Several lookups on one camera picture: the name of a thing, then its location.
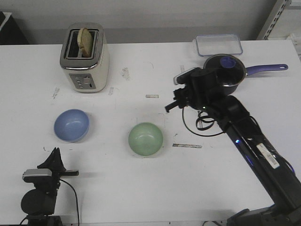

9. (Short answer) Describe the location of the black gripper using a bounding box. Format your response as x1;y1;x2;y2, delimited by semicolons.
165;67;228;113
35;147;79;188

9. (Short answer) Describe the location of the green bowl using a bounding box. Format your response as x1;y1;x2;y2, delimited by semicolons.
128;122;163;156

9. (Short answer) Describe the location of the blue bowl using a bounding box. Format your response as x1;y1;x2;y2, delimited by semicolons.
54;109;90;143

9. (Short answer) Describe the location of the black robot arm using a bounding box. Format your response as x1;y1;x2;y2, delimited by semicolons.
166;68;301;226
21;147;79;226

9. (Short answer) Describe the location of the dark blue saucepan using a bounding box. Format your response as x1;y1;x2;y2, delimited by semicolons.
203;54;288;96

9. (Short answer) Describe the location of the clear plastic food container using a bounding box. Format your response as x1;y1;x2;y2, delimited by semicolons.
192;34;243;57

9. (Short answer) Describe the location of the glass pot lid blue knob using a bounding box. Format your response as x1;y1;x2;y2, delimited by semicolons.
203;54;246;87

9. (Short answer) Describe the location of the cream and chrome toaster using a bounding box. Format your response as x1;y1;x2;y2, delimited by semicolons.
60;23;110;93

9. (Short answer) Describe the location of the slice of toast bread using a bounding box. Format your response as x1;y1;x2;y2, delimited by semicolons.
77;28;94;57

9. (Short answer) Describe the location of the black object at left edge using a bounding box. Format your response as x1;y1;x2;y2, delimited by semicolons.
0;11;29;45

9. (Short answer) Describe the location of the white metal shelf upright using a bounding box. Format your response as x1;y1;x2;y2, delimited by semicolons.
256;0;301;40

